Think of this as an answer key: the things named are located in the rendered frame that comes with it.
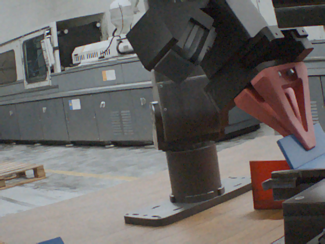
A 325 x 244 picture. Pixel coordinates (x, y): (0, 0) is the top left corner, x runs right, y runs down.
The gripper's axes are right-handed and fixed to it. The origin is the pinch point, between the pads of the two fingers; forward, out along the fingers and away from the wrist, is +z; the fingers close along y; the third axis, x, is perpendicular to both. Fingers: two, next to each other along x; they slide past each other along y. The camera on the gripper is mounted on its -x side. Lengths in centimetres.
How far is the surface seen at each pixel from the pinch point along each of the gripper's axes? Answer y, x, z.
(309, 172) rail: 2.0, -4.3, 3.0
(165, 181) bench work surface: -46, 25, -14
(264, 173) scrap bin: -16.9, 12.3, -2.6
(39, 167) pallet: -535, 327, -201
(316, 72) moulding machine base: -288, 461, -122
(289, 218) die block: 4.1, -11.7, 5.8
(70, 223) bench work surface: -39.5, 1.0, -10.6
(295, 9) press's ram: 12.5, -9.0, -6.1
